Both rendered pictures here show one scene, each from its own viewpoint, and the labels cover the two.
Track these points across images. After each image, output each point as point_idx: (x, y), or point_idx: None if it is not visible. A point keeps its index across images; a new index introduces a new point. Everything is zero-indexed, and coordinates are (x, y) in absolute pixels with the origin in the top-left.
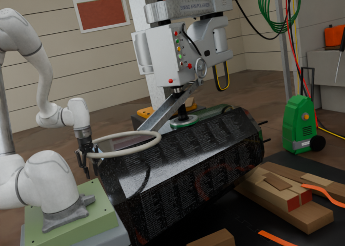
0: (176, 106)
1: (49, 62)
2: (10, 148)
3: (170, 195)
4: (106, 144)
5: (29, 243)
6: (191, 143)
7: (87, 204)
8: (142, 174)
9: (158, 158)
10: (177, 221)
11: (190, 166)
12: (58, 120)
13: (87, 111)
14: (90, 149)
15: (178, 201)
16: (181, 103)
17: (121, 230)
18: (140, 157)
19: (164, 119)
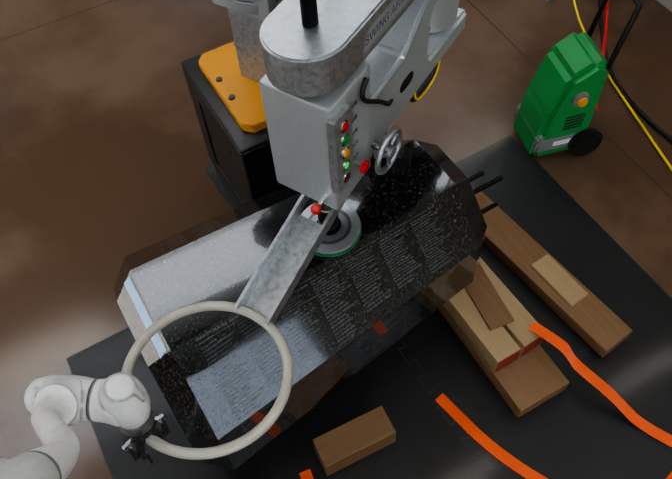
0: (320, 238)
1: (74, 461)
2: None
3: (294, 399)
4: (157, 292)
5: None
6: (342, 296)
7: None
8: (245, 383)
9: (275, 344)
10: (301, 416)
11: (337, 351)
12: (82, 420)
13: (145, 402)
14: (151, 434)
15: (308, 397)
16: (331, 223)
17: None
18: (240, 346)
19: (294, 284)
